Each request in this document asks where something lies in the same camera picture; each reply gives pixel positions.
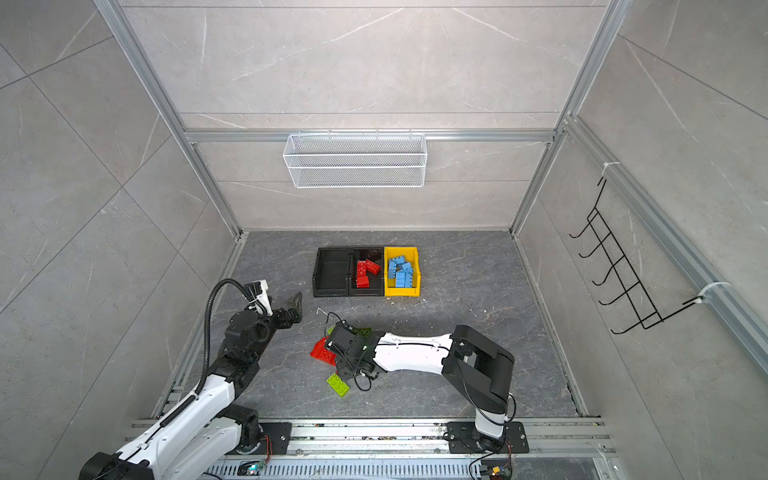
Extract black wire hook rack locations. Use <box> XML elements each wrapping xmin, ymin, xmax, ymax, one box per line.
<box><xmin>568</xmin><ymin>177</ymin><xmax>706</xmax><ymax>336</ymax></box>

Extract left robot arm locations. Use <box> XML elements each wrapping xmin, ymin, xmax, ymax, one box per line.
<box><xmin>79</xmin><ymin>278</ymin><xmax>302</xmax><ymax>479</ymax></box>

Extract aluminium rail front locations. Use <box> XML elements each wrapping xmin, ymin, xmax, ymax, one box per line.
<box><xmin>125</xmin><ymin>418</ymin><xmax>619</xmax><ymax>480</ymax></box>

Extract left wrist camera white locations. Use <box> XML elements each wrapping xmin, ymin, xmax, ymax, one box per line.
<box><xmin>246</xmin><ymin>280</ymin><xmax>273</xmax><ymax>317</ymax></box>

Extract green lego brick front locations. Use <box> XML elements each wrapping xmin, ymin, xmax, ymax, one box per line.
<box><xmin>326</xmin><ymin>373</ymin><xmax>350</xmax><ymax>398</ymax></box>

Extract white cable tie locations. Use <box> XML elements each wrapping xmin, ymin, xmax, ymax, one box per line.
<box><xmin>696</xmin><ymin>281</ymin><xmax>731</xmax><ymax>303</ymax></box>

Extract red lego brick large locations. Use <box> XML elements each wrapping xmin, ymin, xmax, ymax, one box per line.
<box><xmin>365</xmin><ymin>260</ymin><xmax>381</xmax><ymax>275</ymax></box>

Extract black divided tray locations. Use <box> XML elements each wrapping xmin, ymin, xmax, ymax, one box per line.
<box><xmin>312</xmin><ymin>246</ymin><xmax>385</xmax><ymax>298</ymax></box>

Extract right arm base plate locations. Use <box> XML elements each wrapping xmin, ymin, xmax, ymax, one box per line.
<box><xmin>443</xmin><ymin>422</ymin><xmax>530</xmax><ymax>454</ymax></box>

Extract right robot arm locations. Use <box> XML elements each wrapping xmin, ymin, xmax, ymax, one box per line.
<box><xmin>323</xmin><ymin>320</ymin><xmax>516</xmax><ymax>450</ymax></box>

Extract white wire mesh basket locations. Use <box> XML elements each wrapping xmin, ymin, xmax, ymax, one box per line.
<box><xmin>283</xmin><ymin>133</ymin><xmax>428</xmax><ymax>189</ymax></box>

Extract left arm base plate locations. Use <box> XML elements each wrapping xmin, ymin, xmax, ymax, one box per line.
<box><xmin>234</xmin><ymin>422</ymin><xmax>292</xmax><ymax>455</ymax></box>

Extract blue lego brick front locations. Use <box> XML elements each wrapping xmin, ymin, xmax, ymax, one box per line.
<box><xmin>395</xmin><ymin>270</ymin><xmax>409</xmax><ymax>289</ymax></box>

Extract blue lego brick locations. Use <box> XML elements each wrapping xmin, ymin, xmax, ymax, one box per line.
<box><xmin>395</xmin><ymin>270</ymin><xmax>409</xmax><ymax>289</ymax></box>
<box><xmin>401</xmin><ymin>262</ymin><xmax>413</xmax><ymax>288</ymax></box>
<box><xmin>389</xmin><ymin>255</ymin><xmax>406</xmax><ymax>266</ymax></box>

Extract yellow plastic bin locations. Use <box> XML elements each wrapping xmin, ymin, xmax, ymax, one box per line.
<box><xmin>384</xmin><ymin>246</ymin><xmax>421</xmax><ymax>297</ymax></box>

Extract red arch lego piece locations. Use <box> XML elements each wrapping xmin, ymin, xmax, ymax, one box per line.
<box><xmin>310</xmin><ymin>337</ymin><xmax>336</xmax><ymax>366</ymax></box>

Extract blue lego brick top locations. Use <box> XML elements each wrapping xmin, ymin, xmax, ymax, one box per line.
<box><xmin>389</xmin><ymin>255</ymin><xmax>406</xmax><ymax>266</ymax></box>

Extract red lego brick small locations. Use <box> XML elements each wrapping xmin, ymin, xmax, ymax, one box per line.
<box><xmin>355</xmin><ymin>260</ymin><xmax>370</xmax><ymax>289</ymax></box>

